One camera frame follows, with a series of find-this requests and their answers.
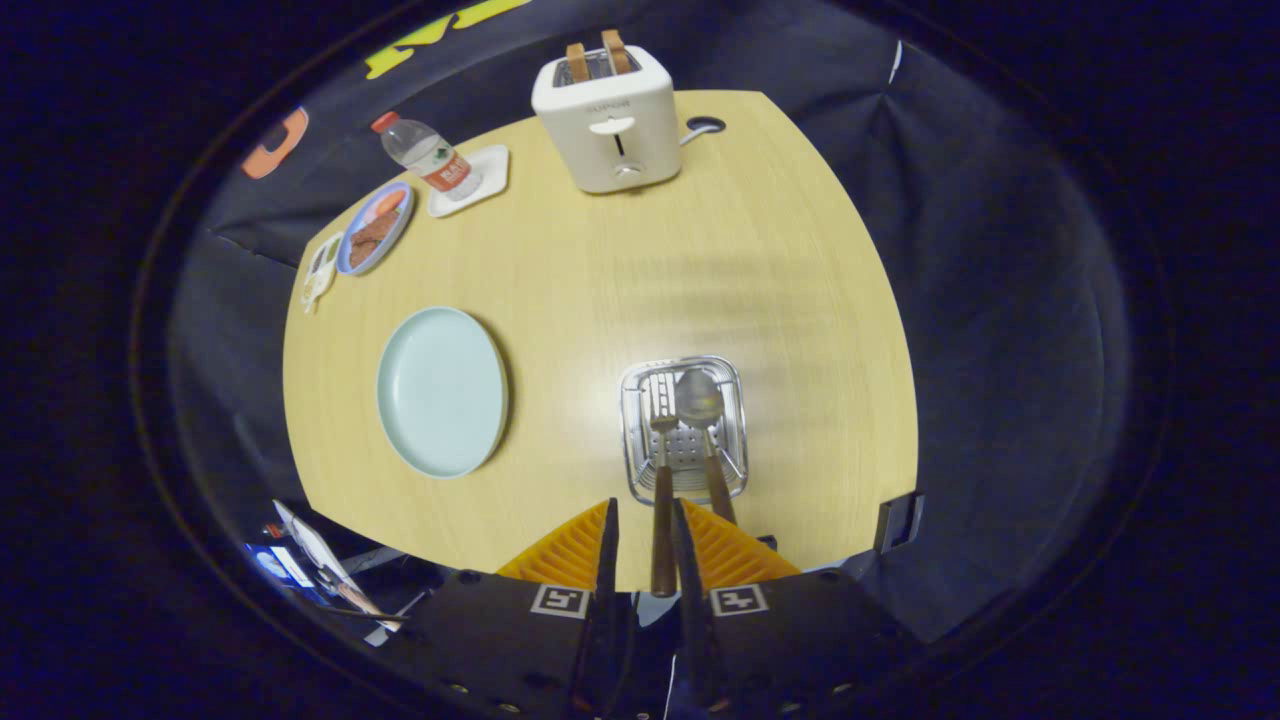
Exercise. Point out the blue rimmed plate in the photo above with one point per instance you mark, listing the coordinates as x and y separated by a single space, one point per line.
392 245

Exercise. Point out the white toaster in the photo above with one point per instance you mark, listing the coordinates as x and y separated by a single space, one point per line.
600 150

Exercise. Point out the white compartment sauce dish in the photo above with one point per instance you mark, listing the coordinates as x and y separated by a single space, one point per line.
322 270

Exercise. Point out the black backdrop cloth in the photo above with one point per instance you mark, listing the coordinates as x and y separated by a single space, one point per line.
1000 350

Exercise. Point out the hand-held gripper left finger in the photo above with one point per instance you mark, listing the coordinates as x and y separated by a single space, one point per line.
603 640

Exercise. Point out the brown food slices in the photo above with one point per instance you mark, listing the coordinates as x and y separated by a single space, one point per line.
372 235

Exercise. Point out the white paper sheet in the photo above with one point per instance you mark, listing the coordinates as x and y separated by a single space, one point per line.
320 555

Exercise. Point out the grey metal table clamp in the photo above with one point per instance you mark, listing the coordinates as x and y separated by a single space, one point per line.
893 525

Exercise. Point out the white square coaster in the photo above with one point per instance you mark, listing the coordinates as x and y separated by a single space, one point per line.
492 170

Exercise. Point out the clear water bottle red cap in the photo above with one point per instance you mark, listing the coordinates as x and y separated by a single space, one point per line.
430 160

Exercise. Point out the brown toast slice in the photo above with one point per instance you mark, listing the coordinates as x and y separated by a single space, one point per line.
578 63
616 52

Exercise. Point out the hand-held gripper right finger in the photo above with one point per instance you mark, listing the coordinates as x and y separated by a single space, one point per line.
698 650

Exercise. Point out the pale green plate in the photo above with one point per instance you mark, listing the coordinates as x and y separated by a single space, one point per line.
440 390

